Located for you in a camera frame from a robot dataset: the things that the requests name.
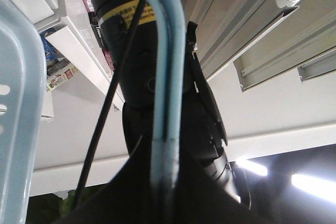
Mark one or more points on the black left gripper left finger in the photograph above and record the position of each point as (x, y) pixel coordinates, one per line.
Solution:
(125, 199)

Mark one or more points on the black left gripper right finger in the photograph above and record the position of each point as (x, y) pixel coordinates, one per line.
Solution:
(205, 189)

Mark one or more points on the light blue plastic basket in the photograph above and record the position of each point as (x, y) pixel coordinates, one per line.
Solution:
(23, 70)

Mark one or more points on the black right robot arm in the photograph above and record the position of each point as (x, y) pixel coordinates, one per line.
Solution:
(130, 34)

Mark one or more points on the white supermarket shelf unit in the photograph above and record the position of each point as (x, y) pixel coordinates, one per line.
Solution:
(69, 29)

